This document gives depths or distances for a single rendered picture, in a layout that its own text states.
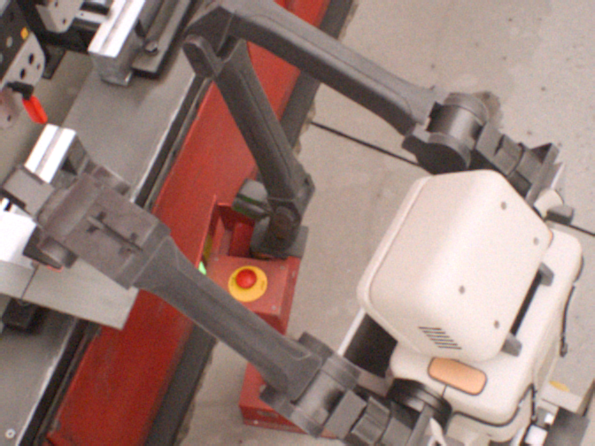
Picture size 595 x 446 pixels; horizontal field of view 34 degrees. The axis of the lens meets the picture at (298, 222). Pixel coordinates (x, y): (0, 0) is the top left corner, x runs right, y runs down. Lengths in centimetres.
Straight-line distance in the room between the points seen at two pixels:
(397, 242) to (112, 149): 83
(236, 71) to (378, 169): 140
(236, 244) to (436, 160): 62
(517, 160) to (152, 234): 61
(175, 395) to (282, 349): 142
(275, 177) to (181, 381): 105
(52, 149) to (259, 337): 82
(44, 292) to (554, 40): 196
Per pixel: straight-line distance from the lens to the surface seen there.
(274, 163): 159
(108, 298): 160
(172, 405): 254
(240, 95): 149
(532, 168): 141
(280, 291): 180
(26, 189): 146
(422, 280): 113
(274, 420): 249
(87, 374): 186
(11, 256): 169
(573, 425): 170
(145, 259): 98
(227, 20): 137
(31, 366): 174
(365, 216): 275
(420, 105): 137
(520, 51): 309
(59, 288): 164
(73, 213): 102
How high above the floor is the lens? 241
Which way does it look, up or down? 61 degrees down
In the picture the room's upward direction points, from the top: 10 degrees counter-clockwise
